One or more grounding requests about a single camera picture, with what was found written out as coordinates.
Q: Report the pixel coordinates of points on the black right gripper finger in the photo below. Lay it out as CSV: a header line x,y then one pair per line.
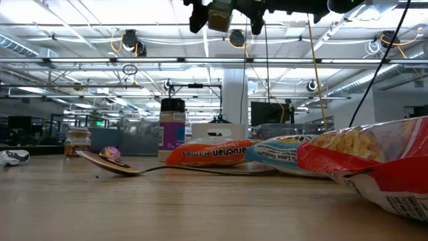
x,y
199,16

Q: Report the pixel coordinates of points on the green-lid spice jar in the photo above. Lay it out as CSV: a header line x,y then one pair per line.
x,y
219,18

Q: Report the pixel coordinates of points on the orange ramen packet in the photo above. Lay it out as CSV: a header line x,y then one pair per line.
x,y
214,154

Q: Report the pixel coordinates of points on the iridescent spoon purple bowl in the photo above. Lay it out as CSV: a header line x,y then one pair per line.
x,y
110,152

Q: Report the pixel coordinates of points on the iridescent spoon pink bowl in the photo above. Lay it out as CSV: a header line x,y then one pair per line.
x,y
110,164

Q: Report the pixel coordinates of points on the small beige-lid spice jar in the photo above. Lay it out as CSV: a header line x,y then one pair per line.
x,y
77,147

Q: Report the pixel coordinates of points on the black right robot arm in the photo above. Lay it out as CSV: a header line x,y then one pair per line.
x,y
344,5

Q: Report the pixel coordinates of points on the long ceiling light bar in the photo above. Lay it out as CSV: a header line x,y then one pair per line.
x,y
150,60

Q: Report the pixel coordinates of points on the black computer monitor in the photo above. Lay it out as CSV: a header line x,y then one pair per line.
x,y
267,114

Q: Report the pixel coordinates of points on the white plastic bin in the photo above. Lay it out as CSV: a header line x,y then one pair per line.
x,y
200,129

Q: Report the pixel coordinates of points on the black-lid spice bottle purple label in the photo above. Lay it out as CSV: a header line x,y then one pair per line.
x,y
172,134

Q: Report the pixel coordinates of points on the clear plastic bin right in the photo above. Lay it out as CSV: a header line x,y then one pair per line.
x,y
284,131

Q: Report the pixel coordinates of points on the green exit sign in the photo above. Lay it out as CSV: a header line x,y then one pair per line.
x,y
99,124

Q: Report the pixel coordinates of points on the blue-edged ramen packet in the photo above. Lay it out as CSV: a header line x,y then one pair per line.
x,y
277,155

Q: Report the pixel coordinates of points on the red ramen packet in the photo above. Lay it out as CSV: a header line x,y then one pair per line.
x,y
384,174

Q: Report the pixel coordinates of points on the dark background monitor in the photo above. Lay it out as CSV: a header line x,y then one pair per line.
x,y
20,124

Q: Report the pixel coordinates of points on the dark background table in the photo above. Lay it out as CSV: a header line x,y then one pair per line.
x,y
30,150

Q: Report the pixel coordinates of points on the black overhead camera stand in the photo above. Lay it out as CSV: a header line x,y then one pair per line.
x,y
195,86

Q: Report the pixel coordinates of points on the silver ceiling duct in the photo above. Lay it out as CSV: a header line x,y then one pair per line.
x,y
368,78
20,47

